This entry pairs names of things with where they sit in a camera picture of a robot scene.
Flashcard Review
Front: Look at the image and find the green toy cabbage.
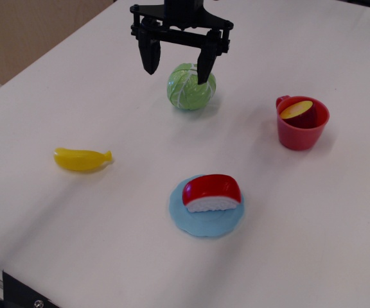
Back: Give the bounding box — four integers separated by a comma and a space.
166, 63, 216, 110

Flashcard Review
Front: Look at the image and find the red white toy sushi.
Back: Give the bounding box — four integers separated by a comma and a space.
182, 174, 242, 213

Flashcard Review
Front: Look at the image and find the light blue toy plate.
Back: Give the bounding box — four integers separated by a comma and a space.
169, 175, 245, 237

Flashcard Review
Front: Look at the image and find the red toy cup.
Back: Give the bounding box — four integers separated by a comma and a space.
276, 96, 330, 151

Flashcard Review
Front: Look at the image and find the yellow toy banana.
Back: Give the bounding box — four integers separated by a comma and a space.
53, 148, 112, 171

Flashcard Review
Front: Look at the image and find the purple yellow toy fruit half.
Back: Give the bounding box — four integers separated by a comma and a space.
280, 100, 317, 129

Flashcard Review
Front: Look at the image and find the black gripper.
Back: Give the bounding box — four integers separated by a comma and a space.
130, 1, 234, 85

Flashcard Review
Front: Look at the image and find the black table corner bracket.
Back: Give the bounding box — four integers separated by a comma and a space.
3, 272, 59, 308

